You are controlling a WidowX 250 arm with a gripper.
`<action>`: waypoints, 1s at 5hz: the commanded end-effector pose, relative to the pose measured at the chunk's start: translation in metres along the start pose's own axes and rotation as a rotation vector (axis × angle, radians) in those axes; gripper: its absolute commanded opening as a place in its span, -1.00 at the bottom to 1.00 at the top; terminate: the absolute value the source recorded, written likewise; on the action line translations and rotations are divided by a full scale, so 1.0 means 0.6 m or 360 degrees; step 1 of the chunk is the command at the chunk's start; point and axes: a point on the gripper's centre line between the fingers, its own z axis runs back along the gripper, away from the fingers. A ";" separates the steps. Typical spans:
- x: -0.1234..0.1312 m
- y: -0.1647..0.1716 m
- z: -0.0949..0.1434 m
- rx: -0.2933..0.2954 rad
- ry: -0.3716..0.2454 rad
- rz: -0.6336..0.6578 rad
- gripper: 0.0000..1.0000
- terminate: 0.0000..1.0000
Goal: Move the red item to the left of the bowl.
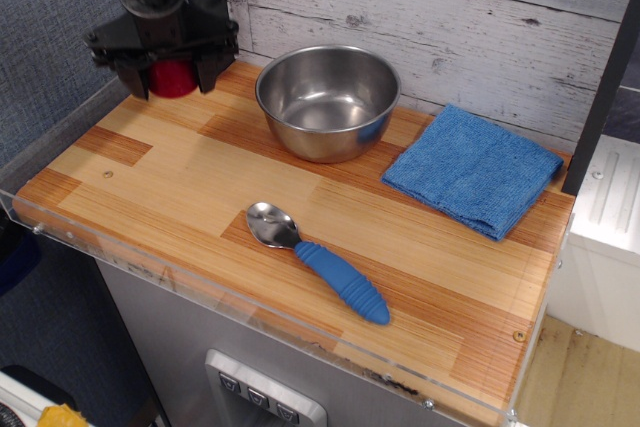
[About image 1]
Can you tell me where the red egg-shaped toy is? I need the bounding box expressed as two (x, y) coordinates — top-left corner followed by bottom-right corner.
(148, 60), (197, 99)

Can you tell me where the blue-handled metal spoon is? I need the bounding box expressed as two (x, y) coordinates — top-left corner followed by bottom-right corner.
(245, 202), (391, 326)

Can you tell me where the blue folded cloth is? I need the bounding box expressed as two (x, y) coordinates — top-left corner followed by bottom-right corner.
(381, 104), (563, 241)

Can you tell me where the silver dispenser button panel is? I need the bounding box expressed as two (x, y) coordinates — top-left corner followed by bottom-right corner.
(205, 349), (328, 426)

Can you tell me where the dark right vertical post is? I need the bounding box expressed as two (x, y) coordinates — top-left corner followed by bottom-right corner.
(561, 0), (639, 196)

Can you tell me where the white cabinet on right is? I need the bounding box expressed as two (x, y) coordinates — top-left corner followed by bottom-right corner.
(547, 135), (639, 351)

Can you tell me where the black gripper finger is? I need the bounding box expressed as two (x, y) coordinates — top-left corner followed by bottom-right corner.
(116, 64), (150, 100)
(193, 53), (219, 94)

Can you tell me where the yellow black object corner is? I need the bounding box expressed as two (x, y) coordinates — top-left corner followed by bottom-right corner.
(0, 399), (92, 427)

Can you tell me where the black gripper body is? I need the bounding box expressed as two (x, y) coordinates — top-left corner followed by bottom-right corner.
(84, 10), (239, 70)

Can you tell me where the stainless steel bowl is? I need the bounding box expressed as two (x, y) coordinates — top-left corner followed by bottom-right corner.
(255, 45), (401, 163)

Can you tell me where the clear acrylic guard rail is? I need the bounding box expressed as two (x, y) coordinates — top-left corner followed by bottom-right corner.
(0, 19), (576, 427)

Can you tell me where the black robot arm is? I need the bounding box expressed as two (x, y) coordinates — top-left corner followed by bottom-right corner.
(84, 0), (239, 99)

